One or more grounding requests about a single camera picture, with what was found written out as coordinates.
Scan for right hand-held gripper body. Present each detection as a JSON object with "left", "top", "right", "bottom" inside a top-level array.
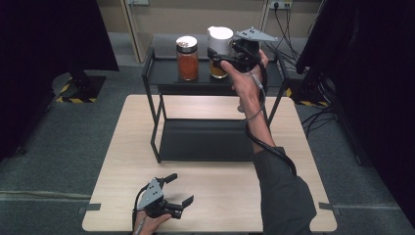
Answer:
[{"left": 224, "top": 26, "right": 279, "bottom": 73}]

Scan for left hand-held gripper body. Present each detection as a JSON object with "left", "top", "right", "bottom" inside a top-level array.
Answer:
[{"left": 136, "top": 176, "right": 183, "bottom": 220}]

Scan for white lid seasoning jar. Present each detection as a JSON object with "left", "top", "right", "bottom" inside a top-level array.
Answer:
[{"left": 207, "top": 25, "right": 235, "bottom": 79}]

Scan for silver lid spice jar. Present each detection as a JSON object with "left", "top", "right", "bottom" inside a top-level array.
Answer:
[{"left": 175, "top": 35, "right": 200, "bottom": 82}]

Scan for black metal two-tier rack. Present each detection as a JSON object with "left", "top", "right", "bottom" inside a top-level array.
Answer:
[{"left": 141, "top": 48, "right": 290, "bottom": 165}]

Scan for person's left hand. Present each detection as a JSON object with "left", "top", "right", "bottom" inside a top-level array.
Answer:
[{"left": 131, "top": 210, "right": 172, "bottom": 235}]

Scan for person's right hand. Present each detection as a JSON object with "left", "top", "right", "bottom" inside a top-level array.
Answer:
[{"left": 219, "top": 48, "right": 270, "bottom": 113}]

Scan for black stand base striped tape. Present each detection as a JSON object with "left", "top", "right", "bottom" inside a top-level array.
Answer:
[
  {"left": 52, "top": 70, "right": 108, "bottom": 105},
  {"left": 285, "top": 73, "right": 331, "bottom": 108}
]

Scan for black curtain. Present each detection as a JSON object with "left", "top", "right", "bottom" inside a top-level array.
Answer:
[
  {"left": 295, "top": 0, "right": 415, "bottom": 227},
  {"left": 0, "top": 0, "right": 119, "bottom": 162}
]

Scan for left hand-held gripper cable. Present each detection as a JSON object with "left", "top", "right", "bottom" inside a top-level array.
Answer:
[{"left": 131, "top": 183, "right": 152, "bottom": 235}]

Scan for hand-held gripper cable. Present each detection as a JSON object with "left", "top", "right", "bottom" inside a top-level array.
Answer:
[
  {"left": 244, "top": 58, "right": 299, "bottom": 177},
  {"left": 131, "top": 183, "right": 152, "bottom": 235}
]

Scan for black cables at outlet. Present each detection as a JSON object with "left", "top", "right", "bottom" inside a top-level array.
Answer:
[{"left": 261, "top": 2, "right": 301, "bottom": 67}]

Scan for white wall power outlet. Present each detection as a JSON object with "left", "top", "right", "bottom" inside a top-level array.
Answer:
[{"left": 268, "top": 0, "right": 294, "bottom": 11}]

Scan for right hand-held gripper cable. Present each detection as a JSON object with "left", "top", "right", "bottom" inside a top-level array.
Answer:
[{"left": 244, "top": 58, "right": 299, "bottom": 177}]

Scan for black cables on floor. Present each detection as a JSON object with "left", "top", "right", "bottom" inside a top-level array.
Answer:
[{"left": 300, "top": 103, "right": 338, "bottom": 139}]

